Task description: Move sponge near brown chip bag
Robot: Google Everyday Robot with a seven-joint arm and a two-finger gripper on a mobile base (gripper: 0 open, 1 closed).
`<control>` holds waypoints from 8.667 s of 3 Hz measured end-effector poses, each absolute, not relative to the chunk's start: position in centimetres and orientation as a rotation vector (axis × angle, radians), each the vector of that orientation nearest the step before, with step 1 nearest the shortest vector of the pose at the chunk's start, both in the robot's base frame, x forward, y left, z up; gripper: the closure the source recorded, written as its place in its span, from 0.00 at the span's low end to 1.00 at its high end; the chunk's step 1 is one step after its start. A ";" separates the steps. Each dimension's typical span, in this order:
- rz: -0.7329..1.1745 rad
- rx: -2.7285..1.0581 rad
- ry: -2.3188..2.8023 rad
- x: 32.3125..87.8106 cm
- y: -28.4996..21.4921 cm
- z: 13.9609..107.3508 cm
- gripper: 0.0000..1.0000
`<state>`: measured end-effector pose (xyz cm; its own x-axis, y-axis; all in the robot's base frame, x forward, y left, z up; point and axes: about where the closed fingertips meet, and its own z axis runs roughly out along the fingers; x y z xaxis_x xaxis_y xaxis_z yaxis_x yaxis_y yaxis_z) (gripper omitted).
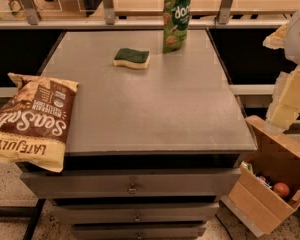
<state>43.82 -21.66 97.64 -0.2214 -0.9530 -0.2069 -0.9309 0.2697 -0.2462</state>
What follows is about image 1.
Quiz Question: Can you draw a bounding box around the red apple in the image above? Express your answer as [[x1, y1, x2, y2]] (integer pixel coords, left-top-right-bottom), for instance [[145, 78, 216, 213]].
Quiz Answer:
[[273, 182, 290, 198]]

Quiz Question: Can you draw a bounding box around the cardboard box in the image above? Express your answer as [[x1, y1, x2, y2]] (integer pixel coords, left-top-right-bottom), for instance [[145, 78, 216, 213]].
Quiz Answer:
[[225, 116, 300, 237]]

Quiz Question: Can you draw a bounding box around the orange bottle on shelf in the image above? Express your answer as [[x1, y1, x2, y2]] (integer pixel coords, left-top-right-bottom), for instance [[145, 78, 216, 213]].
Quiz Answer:
[[7, 0, 25, 19]]

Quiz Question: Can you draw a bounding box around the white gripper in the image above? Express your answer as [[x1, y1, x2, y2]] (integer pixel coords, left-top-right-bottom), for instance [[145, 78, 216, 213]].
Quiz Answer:
[[263, 9, 300, 130]]

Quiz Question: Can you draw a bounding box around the top drawer knob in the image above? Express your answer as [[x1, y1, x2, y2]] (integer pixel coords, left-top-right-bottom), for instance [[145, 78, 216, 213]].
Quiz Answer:
[[127, 183, 138, 194]]

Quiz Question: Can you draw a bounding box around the brown sea salt chip bag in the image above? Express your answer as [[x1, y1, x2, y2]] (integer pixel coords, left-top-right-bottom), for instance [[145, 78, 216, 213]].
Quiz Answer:
[[0, 73, 78, 172]]

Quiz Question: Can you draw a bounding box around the green and yellow sponge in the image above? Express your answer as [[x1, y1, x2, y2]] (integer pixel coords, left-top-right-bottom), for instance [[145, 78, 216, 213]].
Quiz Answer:
[[113, 48, 150, 69]]

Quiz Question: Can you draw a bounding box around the grey metal drawer cabinet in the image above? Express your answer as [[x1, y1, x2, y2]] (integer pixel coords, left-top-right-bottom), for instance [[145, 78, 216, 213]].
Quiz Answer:
[[22, 30, 256, 240]]

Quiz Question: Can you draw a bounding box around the colourful packet in box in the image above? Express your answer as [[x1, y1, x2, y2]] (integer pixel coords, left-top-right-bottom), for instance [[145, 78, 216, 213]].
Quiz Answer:
[[241, 161, 272, 189]]

